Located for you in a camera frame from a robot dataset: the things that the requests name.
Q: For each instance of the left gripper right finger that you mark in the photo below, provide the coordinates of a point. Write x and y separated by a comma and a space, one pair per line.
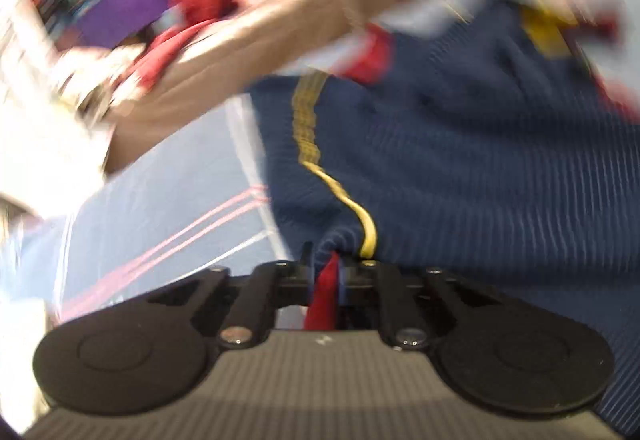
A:
375, 296

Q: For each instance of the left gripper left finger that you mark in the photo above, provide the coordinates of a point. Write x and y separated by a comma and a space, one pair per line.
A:
274, 296

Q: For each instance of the navy red striped jersey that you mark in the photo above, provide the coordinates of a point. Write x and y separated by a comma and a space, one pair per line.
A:
489, 149

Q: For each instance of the blue plaid bed sheet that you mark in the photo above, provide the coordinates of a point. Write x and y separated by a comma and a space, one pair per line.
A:
196, 200

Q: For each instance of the red jacket on bed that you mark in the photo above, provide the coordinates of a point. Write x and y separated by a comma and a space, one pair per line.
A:
195, 15

